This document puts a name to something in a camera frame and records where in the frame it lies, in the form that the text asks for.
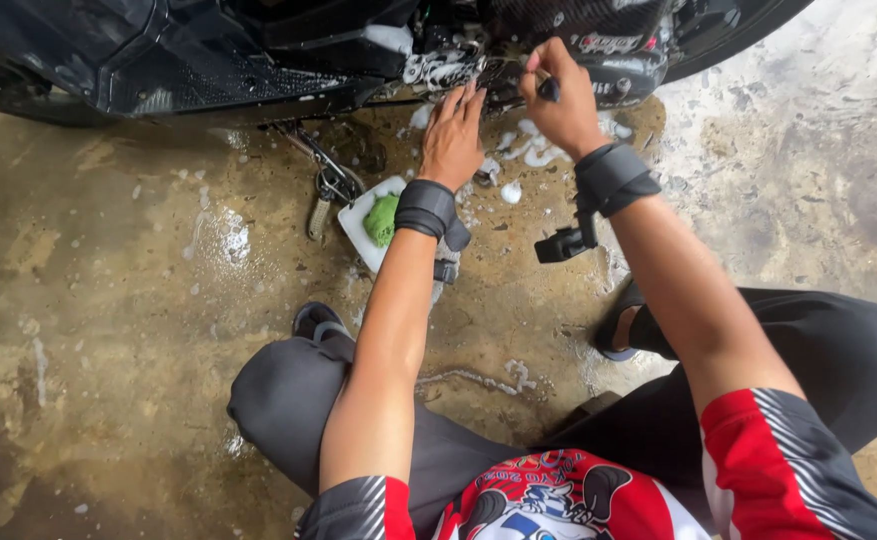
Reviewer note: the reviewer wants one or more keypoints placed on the dark left sandal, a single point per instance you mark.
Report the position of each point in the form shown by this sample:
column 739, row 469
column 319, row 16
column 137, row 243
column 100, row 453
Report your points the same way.
column 318, row 321

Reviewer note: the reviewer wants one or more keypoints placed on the person's grey trousers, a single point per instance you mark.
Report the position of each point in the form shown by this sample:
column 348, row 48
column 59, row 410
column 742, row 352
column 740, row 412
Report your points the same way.
column 633, row 405

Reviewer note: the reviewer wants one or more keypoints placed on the person's right hand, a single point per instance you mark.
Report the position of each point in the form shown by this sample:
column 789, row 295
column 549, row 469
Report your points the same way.
column 562, row 105

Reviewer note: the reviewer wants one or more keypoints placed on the person's left fingers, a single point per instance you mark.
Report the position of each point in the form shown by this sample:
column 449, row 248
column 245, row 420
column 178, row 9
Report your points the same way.
column 459, row 101

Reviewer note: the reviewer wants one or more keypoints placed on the red and white jersey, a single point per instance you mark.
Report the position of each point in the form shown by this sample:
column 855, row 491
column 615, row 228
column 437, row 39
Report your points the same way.
column 633, row 480

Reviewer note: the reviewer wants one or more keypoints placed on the white plastic tray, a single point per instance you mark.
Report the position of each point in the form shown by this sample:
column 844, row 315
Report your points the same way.
column 363, row 225

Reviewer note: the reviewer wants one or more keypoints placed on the person's left hand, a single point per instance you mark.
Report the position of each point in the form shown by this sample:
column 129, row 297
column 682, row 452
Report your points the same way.
column 451, row 144

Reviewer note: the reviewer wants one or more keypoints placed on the dark right sandal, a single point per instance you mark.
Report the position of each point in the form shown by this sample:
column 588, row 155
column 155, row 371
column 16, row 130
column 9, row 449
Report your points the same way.
column 622, row 322

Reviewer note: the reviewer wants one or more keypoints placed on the green sponge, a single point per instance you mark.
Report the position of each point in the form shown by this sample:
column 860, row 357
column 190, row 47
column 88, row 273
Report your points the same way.
column 382, row 219

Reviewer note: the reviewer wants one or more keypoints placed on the dark sandal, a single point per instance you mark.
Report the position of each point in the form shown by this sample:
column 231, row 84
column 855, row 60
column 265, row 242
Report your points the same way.
column 318, row 321
column 622, row 322

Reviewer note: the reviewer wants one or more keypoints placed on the metal kickstand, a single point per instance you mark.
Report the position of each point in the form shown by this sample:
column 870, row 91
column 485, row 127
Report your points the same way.
column 322, row 169

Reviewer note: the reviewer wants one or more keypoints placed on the black wrist mounted camera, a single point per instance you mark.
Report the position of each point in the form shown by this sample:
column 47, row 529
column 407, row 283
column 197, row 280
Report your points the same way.
column 567, row 238

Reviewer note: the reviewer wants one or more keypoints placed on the black motorcycle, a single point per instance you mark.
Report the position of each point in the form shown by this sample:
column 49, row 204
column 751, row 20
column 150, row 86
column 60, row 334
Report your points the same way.
column 258, row 52

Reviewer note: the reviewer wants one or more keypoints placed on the black wrist mounted tracker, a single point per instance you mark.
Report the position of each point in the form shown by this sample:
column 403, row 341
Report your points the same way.
column 451, row 251

